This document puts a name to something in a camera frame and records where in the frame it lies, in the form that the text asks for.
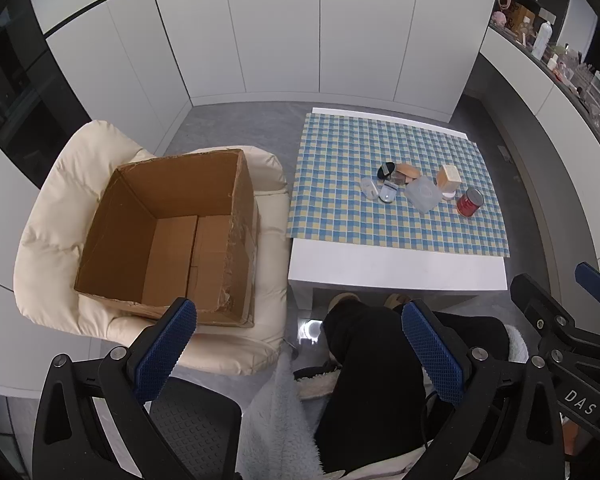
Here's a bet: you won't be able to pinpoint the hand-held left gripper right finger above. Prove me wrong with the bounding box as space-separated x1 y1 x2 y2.
401 299 566 480

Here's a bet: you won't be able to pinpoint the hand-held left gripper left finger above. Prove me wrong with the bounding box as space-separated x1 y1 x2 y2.
32 297 198 480

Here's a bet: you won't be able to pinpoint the red can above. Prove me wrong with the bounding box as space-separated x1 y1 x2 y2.
456 186 484 218

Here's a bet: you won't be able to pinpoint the brown cardboard box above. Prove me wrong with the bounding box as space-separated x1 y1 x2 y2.
73 147 261 329

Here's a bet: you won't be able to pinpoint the translucent square plastic box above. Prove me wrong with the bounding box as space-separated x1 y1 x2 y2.
404 176 442 215

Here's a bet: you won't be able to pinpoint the person's left leg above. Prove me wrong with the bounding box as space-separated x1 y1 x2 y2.
314 301 431 473

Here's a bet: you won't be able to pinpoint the white low table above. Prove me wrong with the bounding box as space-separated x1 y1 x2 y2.
286 106 511 313

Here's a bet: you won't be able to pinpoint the grey fleece robe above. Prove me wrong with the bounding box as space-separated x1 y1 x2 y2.
235 324 531 480

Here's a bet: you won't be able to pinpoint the cream cushioned chair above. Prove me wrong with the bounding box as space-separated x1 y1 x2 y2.
14 119 293 377

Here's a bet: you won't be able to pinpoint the blue yellow checkered tablecloth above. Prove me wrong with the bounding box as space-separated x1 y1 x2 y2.
285 111 512 258

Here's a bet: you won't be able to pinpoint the white counter cabinet dark top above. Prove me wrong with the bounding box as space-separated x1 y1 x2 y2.
480 20 600 261

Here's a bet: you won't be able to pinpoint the clear acrylic organizer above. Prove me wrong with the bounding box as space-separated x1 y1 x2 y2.
555 52 593 86

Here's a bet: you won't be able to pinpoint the white spray bottle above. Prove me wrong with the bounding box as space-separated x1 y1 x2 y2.
531 21 555 61

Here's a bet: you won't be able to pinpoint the small brown cardboard carton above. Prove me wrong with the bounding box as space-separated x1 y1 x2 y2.
507 4 538 36

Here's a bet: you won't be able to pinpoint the white wardrobe cabinets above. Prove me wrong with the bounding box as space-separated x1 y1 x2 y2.
27 0 503 123

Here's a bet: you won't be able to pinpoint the black cable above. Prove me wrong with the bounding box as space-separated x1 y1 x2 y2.
417 390 438 453

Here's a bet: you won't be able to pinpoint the black glass wall panel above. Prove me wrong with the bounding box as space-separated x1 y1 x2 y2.
0 5 93 188

